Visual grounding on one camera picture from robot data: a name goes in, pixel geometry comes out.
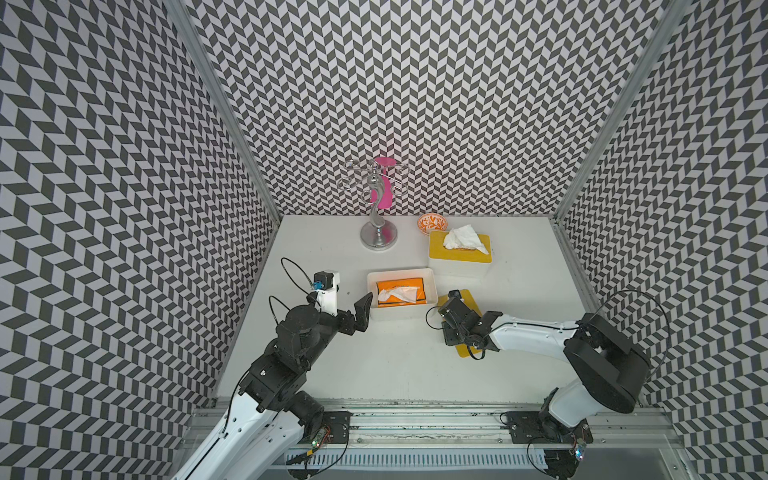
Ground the orange tissue pack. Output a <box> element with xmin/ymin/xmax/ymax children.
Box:
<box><xmin>376</xmin><ymin>277</ymin><xmax>427</xmax><ymax>308</ymax></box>
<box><xmin>443</xmin><ymin>225</ymin><xmax>489</xmax><ymax>255</ymax></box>

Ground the white plastic box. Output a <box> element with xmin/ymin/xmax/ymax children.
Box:
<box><xmin>428</xmin><ymin>257</ymin><xmax>492</xmax><ymax>279</ymax></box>
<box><xmin>367</xmin><ymin>268</ymin><xmax>438</xmax><ymax>321</ymax></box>

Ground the yellow wooden lid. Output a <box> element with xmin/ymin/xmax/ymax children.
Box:
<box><xmin>428</xmin><ymin>231</ymin><xmax>493</xmax><ymax>265</ymax></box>
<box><xmin>437</xmin><ymin>289</ymin><xmax>485</xmax><ymax>360</ymax></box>

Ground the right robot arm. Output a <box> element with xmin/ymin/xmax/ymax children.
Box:
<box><xmin>434</xmin><ymin>290</ymin><xmax>651</xmax><ymax>444</ymax></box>

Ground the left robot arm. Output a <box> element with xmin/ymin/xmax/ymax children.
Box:
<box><xmin>172</xmin><ymin>288</ymin><xmax>374</xmax><ymax>479</ymax></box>

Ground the chrome jewelry stand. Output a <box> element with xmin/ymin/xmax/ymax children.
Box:
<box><xmin>339</xmin><ymin>156</ymin><xmax>398</xmax><ymax>252</ymax></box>

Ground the orange patterned ceramic bowl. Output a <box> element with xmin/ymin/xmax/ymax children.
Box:
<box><xmin>417</xmin><ymin>213</ymin><xmax>448</xmax><ymax>235</ymax></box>

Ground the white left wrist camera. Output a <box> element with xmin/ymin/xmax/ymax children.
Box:
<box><xmin>313</xmin><ymin>271</ymin><xmax>340</xmax><ymax>317</ymax></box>

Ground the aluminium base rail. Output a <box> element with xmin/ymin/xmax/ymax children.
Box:
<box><xmin>264</xmin><ymin>399</ymin><xmax>699</xmax><ymax>479</ymax></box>

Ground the aluminium corner post left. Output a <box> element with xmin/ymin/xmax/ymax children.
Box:
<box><xmin>164</xmin><ymin>0</ymin><xmax>282</xmax><ymax>225</ymax></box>

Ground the aluminium corner post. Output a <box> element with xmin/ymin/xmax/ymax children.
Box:
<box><xmin>164</xmin><ymin>0</ymin><xmax>282</xmax><ymax>225</ymax></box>
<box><xmin>552</xmin><ymin>0</ymin><xmax>692</xmax><ymax>223</ymax></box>

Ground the aluminium corner post right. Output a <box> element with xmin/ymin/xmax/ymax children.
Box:
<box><xmin>552</xmin><ymin>0</ymin><xmax>692</xmax><ymax>223</ymax></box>

